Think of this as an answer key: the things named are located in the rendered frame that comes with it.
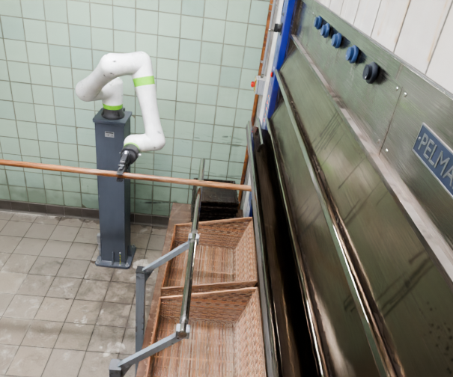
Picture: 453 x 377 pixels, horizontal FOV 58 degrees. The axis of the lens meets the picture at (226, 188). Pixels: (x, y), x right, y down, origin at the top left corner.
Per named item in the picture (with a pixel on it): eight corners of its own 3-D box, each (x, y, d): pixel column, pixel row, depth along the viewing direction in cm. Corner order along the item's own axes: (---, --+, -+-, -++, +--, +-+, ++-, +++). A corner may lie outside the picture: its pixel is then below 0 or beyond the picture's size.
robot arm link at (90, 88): (70, 84, 246) (100, 49, 204) (95, 81, 256) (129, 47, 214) (75, 105, 247) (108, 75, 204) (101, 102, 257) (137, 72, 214)
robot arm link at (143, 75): (121, 54, 222) (132, 50, 213) (142, 52, 230) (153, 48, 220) (129, 88, 226) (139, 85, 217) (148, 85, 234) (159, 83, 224)
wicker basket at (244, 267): (248, 250, 262) (254, 215, 248) (250, 320, 214) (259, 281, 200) (172, 241, 260) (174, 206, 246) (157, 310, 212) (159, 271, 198)
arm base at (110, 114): (108, 104, 280) (108, 95, 277) (130, 106, 281) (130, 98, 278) (97, 118, 258) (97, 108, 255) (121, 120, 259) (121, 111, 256)
